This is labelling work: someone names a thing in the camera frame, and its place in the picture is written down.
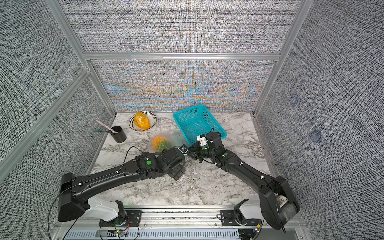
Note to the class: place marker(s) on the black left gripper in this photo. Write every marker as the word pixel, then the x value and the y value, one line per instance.
pixel 176 174

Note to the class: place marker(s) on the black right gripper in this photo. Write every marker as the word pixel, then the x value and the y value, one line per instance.
pixel 194 153

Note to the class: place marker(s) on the clear zip-top bag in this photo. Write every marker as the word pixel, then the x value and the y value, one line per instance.
pixel 176 139

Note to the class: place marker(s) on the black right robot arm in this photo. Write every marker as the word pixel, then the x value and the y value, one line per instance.
pixel 278 204

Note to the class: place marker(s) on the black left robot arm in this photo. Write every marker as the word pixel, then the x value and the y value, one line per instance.
pixel 76 191

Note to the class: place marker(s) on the teal plastic basket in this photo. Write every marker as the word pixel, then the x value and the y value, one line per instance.
pixel 195 121

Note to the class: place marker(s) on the white patterned bowl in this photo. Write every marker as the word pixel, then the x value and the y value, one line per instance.
pixel 151 116

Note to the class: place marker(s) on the orange fruit in bowl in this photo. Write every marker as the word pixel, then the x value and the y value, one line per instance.
pixel 142 121

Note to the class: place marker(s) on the black cup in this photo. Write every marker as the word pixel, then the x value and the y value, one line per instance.
pixel 119 135

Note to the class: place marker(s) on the pink stick in cup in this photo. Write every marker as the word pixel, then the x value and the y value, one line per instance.
pixel 105 126

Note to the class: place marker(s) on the dark green stick in cup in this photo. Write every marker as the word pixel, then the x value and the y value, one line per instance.
pixel 100 131

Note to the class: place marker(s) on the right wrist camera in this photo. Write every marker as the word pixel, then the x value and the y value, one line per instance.
pixel 202 140

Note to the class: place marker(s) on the aluminium front rail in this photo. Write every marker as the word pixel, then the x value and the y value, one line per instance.
pixel 173 217

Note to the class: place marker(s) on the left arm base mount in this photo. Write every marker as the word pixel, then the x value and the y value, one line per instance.
pixel 123 218

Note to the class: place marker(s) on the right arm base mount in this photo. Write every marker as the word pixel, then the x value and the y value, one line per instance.
pixel 230 218

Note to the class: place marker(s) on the white slotted cable duct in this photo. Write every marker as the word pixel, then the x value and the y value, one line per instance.
pixel 156 234

